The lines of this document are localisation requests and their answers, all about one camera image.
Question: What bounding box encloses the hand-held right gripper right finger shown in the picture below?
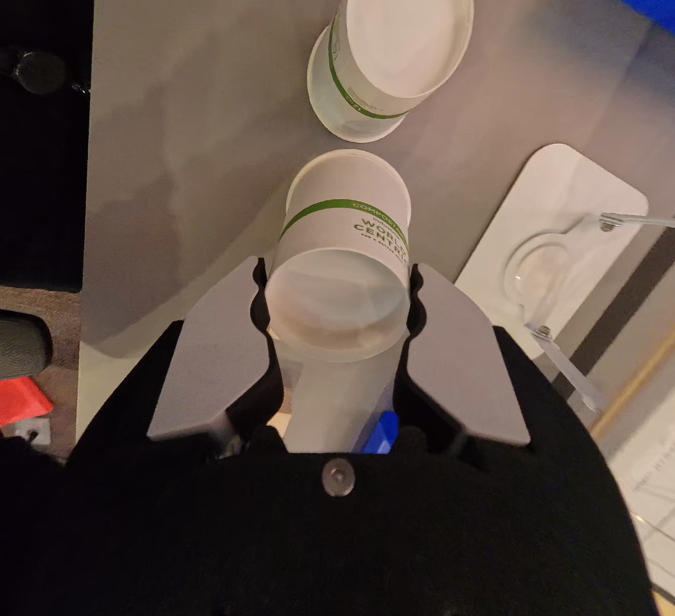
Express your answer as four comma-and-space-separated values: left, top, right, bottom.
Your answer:
393, 262, 532, 448

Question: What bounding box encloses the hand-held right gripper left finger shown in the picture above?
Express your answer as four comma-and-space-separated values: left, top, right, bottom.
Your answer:
147, 257, 285, 442

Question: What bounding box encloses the white paper cup green band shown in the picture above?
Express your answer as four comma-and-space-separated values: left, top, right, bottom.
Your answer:
264, 149, 412, 363
307, 0, 474, 144

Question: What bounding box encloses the grey desk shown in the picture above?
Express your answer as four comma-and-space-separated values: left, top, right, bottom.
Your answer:
76, 0, 675, 443

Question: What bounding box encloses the small blue object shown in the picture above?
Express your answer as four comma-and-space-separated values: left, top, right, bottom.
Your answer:
361, 410, 400, 454

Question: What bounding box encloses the dark rounded object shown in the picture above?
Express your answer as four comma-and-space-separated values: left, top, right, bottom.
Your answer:
0, 310, 53, 381

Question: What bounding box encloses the grey metal plate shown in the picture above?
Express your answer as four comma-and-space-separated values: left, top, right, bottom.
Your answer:
13, 418, 52, 448

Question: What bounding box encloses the red flat object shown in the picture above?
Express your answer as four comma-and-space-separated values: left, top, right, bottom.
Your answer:
0, 376, 54, 428

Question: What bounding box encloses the printed instruction sheet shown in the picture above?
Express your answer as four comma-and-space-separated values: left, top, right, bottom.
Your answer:
606, 416, 675, 596

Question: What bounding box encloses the black round knob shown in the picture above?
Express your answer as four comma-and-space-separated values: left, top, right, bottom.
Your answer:
0, 47, 90, 96

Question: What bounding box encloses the clear acrylic bracket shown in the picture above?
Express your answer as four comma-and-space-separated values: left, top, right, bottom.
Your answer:
503, 211, 675, 411

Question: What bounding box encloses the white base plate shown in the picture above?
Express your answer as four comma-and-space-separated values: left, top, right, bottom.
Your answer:
454, 143, 649, 358

